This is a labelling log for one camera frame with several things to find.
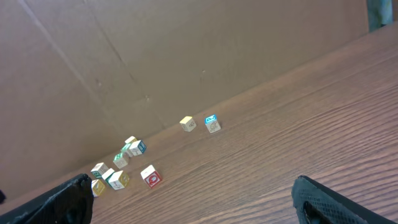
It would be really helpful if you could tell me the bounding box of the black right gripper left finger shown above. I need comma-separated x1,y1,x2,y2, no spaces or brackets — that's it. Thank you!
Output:
1,174,94,224

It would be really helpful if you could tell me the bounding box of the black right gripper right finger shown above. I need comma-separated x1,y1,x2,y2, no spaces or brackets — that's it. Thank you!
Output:
291,175,395,224

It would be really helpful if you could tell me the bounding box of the red Q wooden block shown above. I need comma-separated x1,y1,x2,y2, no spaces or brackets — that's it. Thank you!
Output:
141,165,162,189

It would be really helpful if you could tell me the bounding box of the wooden block red picture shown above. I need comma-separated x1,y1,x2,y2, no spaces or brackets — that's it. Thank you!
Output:
91,179,106,197

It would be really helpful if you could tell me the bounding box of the green B wooden block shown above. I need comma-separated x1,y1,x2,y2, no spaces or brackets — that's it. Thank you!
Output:
91,162,109,179

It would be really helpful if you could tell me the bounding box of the green-sided tilted wooden block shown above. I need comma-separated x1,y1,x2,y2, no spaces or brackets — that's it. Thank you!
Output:
101,168,115,185

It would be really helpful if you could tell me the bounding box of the yellow-sided wooden block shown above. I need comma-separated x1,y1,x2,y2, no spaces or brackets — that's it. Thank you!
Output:
108,170,129,190

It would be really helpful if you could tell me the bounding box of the green R wooden block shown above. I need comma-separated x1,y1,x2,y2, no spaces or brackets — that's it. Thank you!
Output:
113,152,129,169

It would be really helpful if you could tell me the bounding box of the green L wooden block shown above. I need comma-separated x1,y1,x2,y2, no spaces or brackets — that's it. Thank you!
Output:
121,143,134,157

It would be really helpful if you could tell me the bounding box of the blue-sided wooden block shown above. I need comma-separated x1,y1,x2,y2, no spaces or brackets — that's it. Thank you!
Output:
129,140,147,156

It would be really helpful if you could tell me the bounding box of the top wooden letter block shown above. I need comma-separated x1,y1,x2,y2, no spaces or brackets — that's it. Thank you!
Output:
125,136,137,144

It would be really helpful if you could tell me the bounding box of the brown cardboard backdrop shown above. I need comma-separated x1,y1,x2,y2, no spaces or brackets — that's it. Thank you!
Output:
1,0,369,201

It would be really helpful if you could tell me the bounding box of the blue P wooden block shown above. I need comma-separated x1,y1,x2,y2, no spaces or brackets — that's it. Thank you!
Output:
204,114,221,133

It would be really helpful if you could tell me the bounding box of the yellow top wooden block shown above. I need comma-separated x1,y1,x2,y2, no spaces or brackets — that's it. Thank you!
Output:
180,116,197,132

